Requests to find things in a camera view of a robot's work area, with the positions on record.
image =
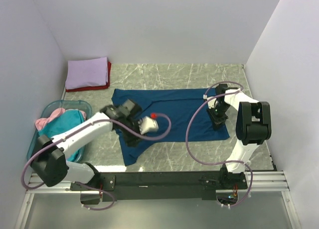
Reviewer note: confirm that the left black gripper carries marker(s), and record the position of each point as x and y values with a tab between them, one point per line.
132	141

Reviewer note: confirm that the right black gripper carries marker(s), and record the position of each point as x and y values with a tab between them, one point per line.
217	122

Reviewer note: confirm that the dark blue t shirt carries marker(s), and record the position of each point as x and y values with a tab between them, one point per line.
180	106

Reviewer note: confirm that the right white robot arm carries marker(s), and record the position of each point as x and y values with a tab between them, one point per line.
253	127

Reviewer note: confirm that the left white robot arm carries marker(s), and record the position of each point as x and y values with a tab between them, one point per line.
50	158

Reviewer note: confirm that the folded red t shirt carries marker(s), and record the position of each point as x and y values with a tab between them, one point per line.
109	65

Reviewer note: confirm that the folded lavender t shirt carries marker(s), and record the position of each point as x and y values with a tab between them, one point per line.
87	73

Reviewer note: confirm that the teal t shirt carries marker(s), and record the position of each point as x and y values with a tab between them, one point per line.
55	128

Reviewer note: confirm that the black base beam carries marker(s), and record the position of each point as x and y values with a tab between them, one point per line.
168	185

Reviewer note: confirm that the pink t shirt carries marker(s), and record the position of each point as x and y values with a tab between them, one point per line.
62	115

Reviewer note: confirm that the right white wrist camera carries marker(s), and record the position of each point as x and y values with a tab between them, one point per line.
211	101

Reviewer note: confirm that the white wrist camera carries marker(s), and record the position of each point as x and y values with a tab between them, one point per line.
147	124
211	101

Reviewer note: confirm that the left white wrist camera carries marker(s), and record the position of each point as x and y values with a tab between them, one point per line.
147	124

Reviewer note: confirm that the aluminium rail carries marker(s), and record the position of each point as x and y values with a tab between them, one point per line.
267	181

